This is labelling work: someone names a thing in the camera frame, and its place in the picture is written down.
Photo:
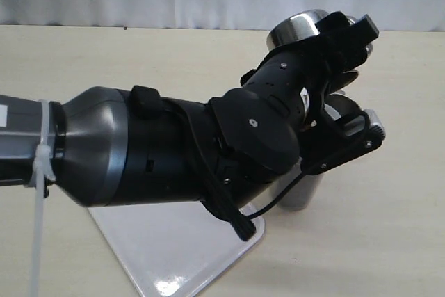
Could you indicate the clear plastic container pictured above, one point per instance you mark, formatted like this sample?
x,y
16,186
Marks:
x,y
300,195

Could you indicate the steel cup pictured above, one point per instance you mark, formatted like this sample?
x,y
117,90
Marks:
x,y
290,34
339,105

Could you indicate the white plastic tray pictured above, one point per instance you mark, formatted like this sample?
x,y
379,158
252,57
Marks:
x,y
174,249

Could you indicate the white zip tie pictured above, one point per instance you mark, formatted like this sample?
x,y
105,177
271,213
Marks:
x,y
40,206

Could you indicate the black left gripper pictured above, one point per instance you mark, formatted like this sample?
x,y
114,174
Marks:
x,y
283,95

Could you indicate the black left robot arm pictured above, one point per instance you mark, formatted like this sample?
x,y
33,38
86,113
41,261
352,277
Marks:
x,y
112,147

